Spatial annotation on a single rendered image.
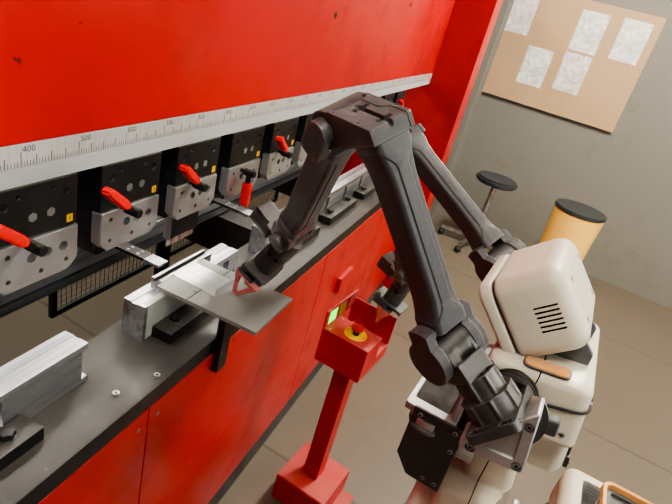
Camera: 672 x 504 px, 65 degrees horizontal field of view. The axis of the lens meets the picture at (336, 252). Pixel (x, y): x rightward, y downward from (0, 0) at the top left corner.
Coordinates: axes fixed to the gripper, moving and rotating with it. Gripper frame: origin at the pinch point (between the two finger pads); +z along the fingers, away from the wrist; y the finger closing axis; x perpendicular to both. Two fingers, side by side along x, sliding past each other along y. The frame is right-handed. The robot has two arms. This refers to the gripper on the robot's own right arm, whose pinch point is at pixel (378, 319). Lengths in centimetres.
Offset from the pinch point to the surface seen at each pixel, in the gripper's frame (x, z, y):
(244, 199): 38, -28, 40
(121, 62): 79, -62, 46
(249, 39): 42, -64, 52
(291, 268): 8.9, 0.3, 30.8
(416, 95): -159, -26, 77
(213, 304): 58, -15, 25
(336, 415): 8.6, 35.1, -8.5
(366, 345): 12.4, 1.3, -3.3
